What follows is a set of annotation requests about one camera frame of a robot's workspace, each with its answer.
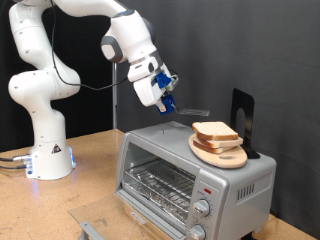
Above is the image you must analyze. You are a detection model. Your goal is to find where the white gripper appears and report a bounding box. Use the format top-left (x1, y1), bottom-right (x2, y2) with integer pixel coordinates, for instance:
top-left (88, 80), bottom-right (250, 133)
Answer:
top-left (127, 55), bottom-right (168, 115)

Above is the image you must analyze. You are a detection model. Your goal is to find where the metal spatula with blue block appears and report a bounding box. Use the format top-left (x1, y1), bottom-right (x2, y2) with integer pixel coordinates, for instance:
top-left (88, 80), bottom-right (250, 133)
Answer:
top-left (157, 94), bottom-right (211, 118)

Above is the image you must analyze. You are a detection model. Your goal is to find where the silver toaster oven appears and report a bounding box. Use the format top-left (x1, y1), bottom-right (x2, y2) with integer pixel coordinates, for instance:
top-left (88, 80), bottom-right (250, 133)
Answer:
top-left (115, 120), bottom-right (278, 240)

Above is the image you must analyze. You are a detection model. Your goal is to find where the silver oven knob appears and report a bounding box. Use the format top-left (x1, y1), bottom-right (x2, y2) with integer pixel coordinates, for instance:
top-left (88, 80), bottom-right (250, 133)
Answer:
top-left (193, 198), bottom-right (212, 218)
top-left (188, 223), bottom-right (208, 240)

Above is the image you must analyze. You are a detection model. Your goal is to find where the wooden stand under oven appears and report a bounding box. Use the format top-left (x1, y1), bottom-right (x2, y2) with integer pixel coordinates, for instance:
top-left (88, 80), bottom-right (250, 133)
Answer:
top-left (123, 201), bottom-right (174, 240)

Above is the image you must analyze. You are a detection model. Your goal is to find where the vertical metal pole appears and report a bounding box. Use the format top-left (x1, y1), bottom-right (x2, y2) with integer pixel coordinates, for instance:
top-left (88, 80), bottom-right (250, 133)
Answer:
top-left (111, 61), bottom-right (120, 130)

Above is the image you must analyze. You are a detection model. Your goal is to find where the black backdrop curtain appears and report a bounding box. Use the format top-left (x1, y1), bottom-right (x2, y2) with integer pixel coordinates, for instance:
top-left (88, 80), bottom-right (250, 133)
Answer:
top-left (0, 0), bottom-right (116, 153)

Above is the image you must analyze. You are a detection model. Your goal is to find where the dark grey backdrop curtain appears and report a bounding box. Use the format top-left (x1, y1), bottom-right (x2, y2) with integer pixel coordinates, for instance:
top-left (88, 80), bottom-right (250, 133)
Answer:
top-left (117, 0), bottom-right (320, 239)

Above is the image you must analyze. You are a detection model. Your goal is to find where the black metal bookend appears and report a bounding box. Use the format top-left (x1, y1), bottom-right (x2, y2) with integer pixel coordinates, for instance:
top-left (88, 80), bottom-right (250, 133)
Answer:
top-left (229, 88), bottom-right (262, 160)

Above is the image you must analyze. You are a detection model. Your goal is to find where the oval wooden cutting board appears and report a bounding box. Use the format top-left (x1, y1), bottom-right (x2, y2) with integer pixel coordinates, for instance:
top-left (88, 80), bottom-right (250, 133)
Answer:
top-left (188, 133), bottom-right (249, 170)

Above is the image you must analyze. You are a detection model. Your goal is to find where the white wrist camera blue mount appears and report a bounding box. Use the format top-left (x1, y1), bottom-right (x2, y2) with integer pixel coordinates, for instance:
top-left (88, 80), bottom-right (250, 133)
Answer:
top-left (154, 70), bottom-right (180, 92)

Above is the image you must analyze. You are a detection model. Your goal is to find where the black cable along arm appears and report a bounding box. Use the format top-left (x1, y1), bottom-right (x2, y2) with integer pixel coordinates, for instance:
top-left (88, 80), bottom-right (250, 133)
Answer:
top-left (49, 0), bottom-right (131, 92)

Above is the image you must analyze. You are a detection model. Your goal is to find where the wire oven rack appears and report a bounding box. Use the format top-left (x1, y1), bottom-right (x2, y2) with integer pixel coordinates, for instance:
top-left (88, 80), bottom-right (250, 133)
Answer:
top-left (123, 159), bottom-right (197, 215)

